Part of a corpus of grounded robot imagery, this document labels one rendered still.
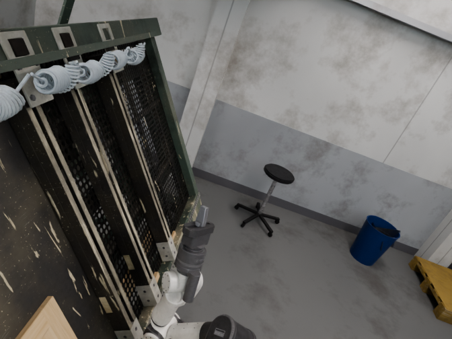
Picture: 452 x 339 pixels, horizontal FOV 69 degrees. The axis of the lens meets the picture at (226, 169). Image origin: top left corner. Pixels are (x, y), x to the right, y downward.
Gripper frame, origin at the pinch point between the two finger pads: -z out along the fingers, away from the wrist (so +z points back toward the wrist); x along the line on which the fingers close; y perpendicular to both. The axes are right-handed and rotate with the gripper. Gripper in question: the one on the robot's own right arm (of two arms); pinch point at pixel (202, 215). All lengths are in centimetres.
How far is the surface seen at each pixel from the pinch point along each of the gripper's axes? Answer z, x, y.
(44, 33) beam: -39, 29, 53
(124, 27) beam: -54, -21, 84
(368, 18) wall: -160, -295, 61
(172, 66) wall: -57, -211, 239
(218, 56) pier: -79, -213, 177
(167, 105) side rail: -23, -78, 101
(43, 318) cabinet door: 36, 33, 20
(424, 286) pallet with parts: 109, -386, -85
